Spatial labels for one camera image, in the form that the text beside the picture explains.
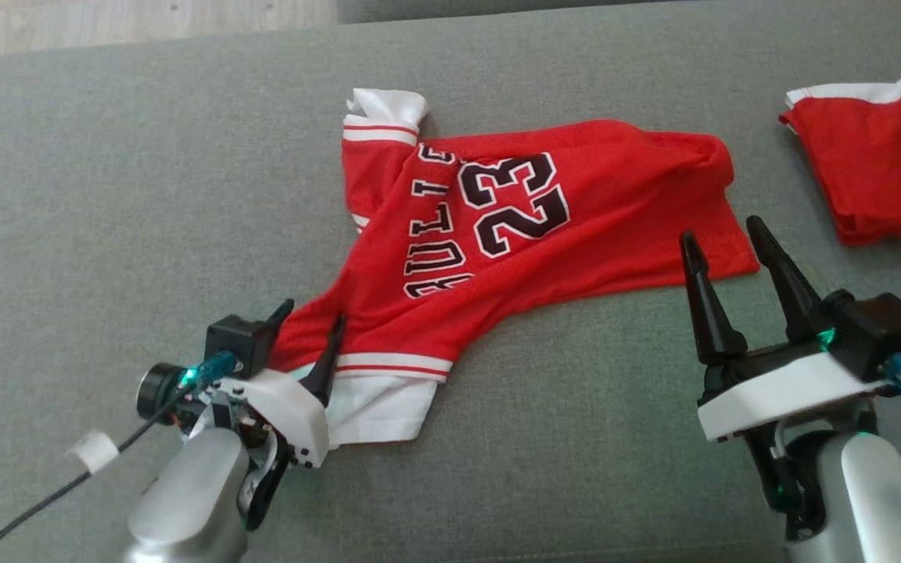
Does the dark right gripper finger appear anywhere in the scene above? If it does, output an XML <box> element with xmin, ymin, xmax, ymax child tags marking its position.
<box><xmin>745</xmin><ymin>217</ymin><xmax>823</xmax><ymax>342</ymax></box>
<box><xmin>679</xmin><ymin>231</ymin><xmax>748</xmax><ymax>364</ymax></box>

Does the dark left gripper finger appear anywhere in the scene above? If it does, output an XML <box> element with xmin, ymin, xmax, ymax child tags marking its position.
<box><xmin>300</xmin><ymin>314</ymin><xmax>347</xmax><ymax>407</ymax></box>
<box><xmin>267</xmin><ymin>299</ymin><xmax>295</xmax><ymax>341</ymax></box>

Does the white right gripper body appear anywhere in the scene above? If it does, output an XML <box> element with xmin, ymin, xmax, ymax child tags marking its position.
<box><xmin>697</xmin><ymin>342</ymin><xmax>889</xmax><ymax>540</ymax></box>

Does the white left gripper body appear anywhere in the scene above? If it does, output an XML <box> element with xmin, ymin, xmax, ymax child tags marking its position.
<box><xmin>181</xmin><ymin>369</ymin><xmax>330</xmax><ymax>533</ymax></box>

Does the red number 23 jersey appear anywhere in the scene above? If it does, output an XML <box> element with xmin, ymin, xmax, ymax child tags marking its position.
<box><xmin>267</xmin><ymin>88</ymin><xmax>760</xmax><ymax>446</ymax></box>

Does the red shorts white trim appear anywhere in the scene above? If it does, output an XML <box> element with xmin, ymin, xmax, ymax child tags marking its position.
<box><xmin>779</xmin><ymin>72</ymin><xmax>901</xmax><ymax>247</ymax></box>

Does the grey fabric sofa seat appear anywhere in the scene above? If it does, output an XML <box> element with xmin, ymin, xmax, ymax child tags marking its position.
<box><xmin>0</xmin><ymin>0</ymin><xmax>901</xmax><ymax>563</ymax></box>

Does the grey fabric sofa cushion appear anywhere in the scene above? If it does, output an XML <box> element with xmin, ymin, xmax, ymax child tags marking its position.
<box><xmin>337</xmin><ymin>0</ymin><xmax>655</xmax><ymax>24</ymax></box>

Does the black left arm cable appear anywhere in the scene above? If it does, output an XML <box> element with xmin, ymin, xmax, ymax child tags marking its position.
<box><xmin>0</xmin><ymin>391</ymin><xmax>185</xmax><ymax>563</ymax></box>

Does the white cable tape tag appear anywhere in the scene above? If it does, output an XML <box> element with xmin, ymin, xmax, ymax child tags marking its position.
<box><xmin>66</xmin><ymin>430</ymin><xmax>120</xmax><ymax>475</ymax></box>

